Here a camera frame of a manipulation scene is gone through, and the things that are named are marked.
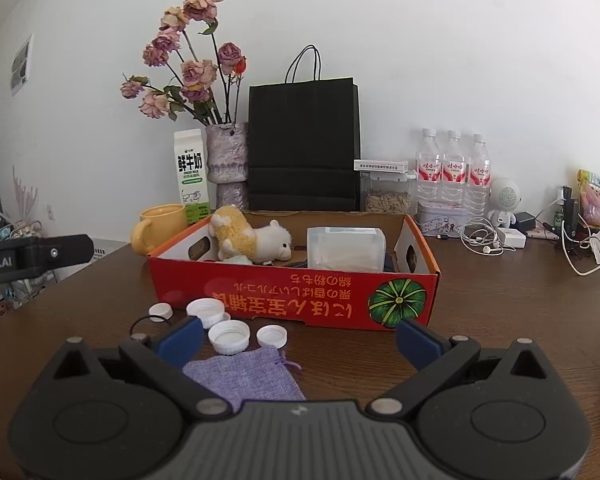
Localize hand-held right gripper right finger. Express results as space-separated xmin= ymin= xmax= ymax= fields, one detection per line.
xmin=370 ymin=317 xmax=557 ymax=418

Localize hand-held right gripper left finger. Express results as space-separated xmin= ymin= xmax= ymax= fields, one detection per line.
xmin=44 ymin=316 xmax=231 ymax=418

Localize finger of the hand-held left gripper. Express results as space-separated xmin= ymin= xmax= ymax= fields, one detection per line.
xmin=15 ymin=234 xmax=95 ymax=281

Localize large white bottle cap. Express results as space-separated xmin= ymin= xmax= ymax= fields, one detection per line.
xmin=186 ymin=298 xmax=226 ymax=328
xmin=208 ymin=320 xmax=251 ymax=356

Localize purple drawstring pouch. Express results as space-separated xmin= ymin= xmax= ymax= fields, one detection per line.
xmin=182 ymin=345 xmax=307 ymax=413

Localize red cardboard box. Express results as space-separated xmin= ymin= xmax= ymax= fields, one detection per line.
xmin=146 ymin=210 xmax=441 ymax=332

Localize purple dried grass sprig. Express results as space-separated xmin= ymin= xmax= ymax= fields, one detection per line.
xmin=11 ymin=165 xmax=38 ymax=221

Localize yellow mug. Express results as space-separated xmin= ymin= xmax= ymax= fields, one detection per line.
xmin=131 ymin=203 xmax=188 ymax=256

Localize clear plastic box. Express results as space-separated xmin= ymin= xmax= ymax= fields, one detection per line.
xmin=306 ymin=226 xmax=385 ymax=273

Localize white earphones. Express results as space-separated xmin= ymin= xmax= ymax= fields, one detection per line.
xmin=457 ymin=222 xmax=513 ymax=254

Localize printed tin box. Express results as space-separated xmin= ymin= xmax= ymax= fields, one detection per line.
xmin=414 ymin=200 xmax=470 ymax=237

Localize plush alpaca toy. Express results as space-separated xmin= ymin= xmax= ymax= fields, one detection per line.
xmin=208 ymin=205 xmax=293 ymax=263

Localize white charger block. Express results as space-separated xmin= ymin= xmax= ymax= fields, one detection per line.
xmin=497 ymin=227 xmax=528 ymax=249

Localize clear seed container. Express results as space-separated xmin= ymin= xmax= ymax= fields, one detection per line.
xmin=362 ymin=170 xmax=417 ymax=213

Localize white green milk carton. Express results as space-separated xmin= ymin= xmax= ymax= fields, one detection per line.
xmin=173 ymin=129 xmax=211 ymax=226

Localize white robot-shaped speaker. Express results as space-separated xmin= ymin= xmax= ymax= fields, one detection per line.
xmin=487 ymin=176 xmax=523 ymax=226

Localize flat white box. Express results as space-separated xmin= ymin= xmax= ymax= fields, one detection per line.
xmin=354 ymin=159 xmax=410 ymax=173

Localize purple textured vase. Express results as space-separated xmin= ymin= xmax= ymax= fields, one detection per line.
xmin=205 ymin=121 xmax=249 ymax=211

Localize black phone stand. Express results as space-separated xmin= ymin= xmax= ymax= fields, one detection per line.
xmin=555 ymin=186 xmax=588 ymax=261

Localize black paper bag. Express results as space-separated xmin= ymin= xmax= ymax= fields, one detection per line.
xmin=248 ymin=45 xmax=362 ymax=212

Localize dried rose bouquet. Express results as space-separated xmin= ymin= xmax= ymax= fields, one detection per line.
xmin=120 ymin=0 xmax=248 ymax=126

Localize yellow snack packet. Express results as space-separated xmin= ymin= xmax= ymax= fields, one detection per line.
xmin=576 ymin=169 xmax=600 ymax=226

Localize wire basket of small items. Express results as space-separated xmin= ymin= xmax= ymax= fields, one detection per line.
xmin=0 ymin=220 xmax=46 ymax=242

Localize black hair tie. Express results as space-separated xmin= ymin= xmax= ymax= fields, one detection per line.
xmin=129 ymin=316 xmax=173 ymax=346

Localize white cable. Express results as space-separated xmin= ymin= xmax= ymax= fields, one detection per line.
xmin=535 ymin=197 xmax=600 ymax=277

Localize wall notice sheet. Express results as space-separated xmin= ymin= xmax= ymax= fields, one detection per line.
xmin=10 ymin=34 xmax=34 ymax=97

